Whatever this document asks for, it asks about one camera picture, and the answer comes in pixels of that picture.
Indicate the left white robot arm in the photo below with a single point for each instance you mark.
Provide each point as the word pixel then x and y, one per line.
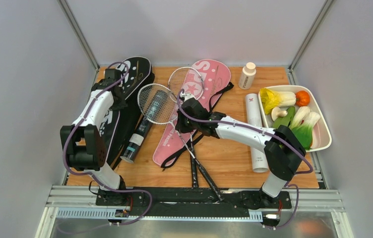
pixel 84 149

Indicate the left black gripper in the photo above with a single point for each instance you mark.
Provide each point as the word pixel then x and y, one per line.
pixel 122 103

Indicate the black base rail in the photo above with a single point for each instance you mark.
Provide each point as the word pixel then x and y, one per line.
pixel 186 202

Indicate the green leaf vegetable toy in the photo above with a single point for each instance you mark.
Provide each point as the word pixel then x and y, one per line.
pixel 287 119

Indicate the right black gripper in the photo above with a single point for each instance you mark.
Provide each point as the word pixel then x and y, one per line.
pixel 180 127

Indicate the black racket cover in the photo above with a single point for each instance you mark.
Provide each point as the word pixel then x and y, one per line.
pixel 117 127

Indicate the bok choy toy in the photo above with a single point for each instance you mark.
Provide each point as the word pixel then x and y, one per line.
pixel 303 131

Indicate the white shuttlecock tube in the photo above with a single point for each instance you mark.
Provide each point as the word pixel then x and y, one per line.
pixel 258 158

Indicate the beige plastic bottle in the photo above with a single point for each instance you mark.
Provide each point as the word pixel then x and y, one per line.
pixel 247 76

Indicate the white racket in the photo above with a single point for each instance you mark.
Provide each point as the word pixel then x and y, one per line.
pixel 168 115
pixel 191 81

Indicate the black shuttlecock tube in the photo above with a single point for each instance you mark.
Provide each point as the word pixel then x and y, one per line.
pixel 140 138

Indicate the yellow napa cabbage toy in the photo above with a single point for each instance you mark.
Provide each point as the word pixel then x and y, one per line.
pixel 271 99

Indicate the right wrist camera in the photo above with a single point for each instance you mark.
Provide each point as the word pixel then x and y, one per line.
pixel 186 96

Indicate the orange tomato toy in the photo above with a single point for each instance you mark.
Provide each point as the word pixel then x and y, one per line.
pixel 302 98

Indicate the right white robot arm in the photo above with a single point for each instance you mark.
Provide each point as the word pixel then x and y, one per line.
pixel 283 152

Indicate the white plastic tray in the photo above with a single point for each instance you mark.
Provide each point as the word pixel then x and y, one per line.
pixel 320 134

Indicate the mushroom toy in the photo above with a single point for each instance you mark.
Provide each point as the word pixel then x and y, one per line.
pixel 278 113

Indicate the pink racket cover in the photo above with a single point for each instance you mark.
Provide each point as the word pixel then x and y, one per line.
pixel 216 77

